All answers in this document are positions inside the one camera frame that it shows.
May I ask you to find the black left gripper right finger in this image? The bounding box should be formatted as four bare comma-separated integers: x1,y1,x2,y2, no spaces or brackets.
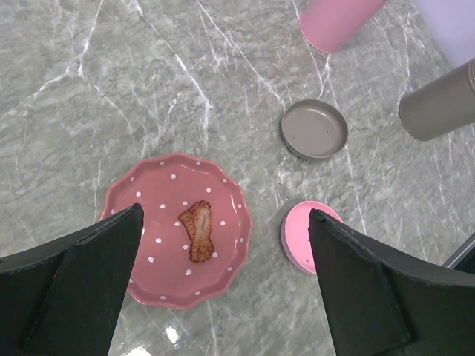
309,209,474,355

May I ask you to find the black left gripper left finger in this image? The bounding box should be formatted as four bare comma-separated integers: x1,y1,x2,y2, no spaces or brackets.
1,203,144,355

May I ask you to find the brown fried meat piece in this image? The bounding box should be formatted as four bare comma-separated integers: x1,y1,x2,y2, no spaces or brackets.
177,200,214,263

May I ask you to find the pink round lid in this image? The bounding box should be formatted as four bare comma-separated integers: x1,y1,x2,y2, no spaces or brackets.
281,201,342,275

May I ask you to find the pink polka dot plate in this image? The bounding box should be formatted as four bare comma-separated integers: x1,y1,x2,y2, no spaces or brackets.
101,154,252,309

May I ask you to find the grey round lid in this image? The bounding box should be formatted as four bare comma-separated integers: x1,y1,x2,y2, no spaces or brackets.
281,99,349,161

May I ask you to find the grey cylindrical container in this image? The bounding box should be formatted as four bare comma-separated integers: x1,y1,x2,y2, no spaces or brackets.
399,59,474,142

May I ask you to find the pink cylindrical container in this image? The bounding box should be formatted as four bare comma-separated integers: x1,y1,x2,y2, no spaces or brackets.
299,0,386,54

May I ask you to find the aluminium front rail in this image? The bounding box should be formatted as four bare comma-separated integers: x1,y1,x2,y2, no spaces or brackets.
443,234,475,274

